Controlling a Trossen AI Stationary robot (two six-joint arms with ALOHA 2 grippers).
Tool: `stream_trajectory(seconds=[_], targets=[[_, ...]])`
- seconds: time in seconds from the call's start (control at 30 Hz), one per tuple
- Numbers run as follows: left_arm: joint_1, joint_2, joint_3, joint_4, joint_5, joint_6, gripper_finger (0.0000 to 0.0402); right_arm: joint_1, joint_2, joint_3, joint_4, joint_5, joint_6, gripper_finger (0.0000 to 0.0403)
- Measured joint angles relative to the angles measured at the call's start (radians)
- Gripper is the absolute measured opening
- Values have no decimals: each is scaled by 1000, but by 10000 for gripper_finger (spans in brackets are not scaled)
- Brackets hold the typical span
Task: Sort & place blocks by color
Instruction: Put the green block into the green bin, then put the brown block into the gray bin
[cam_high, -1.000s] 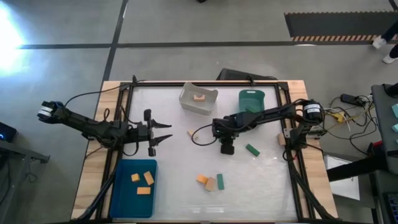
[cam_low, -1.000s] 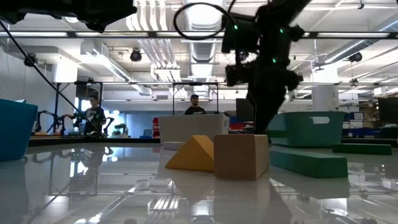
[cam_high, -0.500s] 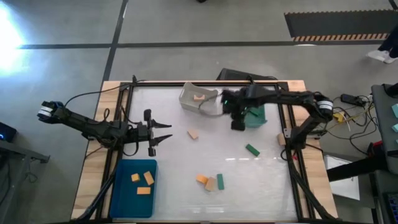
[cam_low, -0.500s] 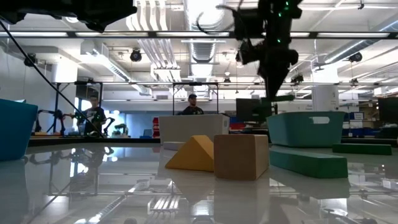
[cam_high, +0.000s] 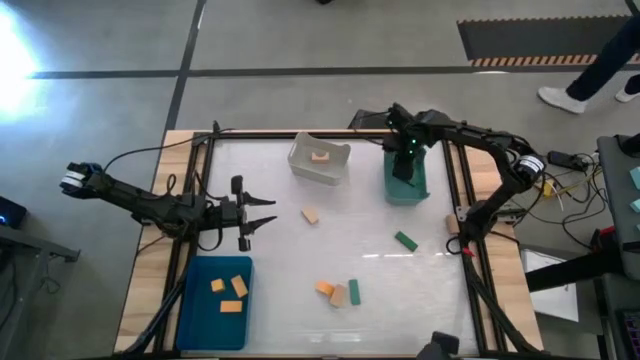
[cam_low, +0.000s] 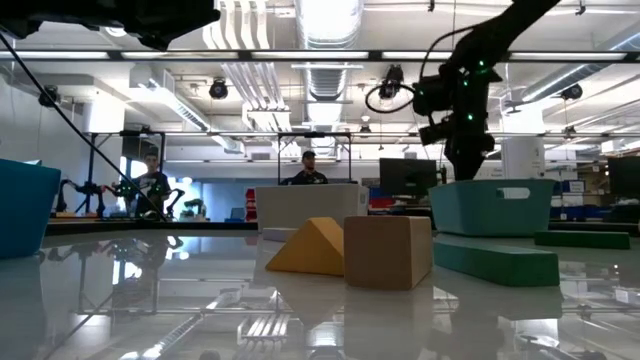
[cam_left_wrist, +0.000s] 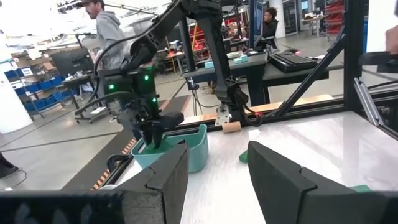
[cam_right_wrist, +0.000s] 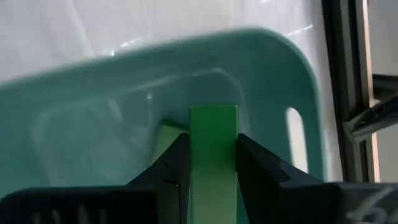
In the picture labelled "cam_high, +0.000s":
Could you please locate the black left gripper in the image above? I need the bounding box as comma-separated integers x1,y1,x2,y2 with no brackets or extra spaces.
202,174,278,253

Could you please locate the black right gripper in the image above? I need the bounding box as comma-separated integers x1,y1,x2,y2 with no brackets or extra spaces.
382,102,427,183

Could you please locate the translucent white plastic bin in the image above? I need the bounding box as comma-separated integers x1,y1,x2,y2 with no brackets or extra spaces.
287,131,352,187

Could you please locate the teal green plastic bin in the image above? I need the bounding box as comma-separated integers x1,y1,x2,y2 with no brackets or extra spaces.
383,144,431,207

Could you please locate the blue plastic bin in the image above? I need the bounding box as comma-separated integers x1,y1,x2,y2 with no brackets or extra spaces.
175,255,255,351

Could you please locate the black hazard-striped floor mat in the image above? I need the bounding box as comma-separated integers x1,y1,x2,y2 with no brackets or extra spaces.
457,14,634,69

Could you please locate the black power strip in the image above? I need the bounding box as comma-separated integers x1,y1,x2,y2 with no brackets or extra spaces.
547,150,590,172

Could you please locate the person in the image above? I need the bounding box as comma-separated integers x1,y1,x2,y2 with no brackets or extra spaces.
537,14,640,115

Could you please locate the black desk leg bar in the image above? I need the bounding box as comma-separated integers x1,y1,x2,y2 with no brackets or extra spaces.
524,247,624,293

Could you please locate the black boxy object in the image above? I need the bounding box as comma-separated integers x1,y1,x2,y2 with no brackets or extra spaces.
416,330,461,360

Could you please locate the grey side desk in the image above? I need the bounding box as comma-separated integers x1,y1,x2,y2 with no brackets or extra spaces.
597,133,640,281

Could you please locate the white paper sheet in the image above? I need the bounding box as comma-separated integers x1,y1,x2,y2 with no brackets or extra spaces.
519,248,581,323

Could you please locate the black device with blue light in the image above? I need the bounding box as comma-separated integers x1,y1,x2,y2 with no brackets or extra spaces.
0,196,27,230

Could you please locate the black keyboard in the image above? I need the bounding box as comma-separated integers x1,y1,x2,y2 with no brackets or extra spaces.
617,308,640,360

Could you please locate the left arm wrist cable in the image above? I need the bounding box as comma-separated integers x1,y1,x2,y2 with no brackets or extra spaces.
197,172,225,253

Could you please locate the black aluminium table frame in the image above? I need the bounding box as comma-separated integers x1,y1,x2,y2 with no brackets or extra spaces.
192,130,484,357

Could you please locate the thin black cable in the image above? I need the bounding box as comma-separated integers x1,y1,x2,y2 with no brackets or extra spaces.
102,119,237,174

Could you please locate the black diagonal frame strut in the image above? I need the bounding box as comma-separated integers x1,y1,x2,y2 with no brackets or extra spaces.
462,239,531,356
122,274,189,357

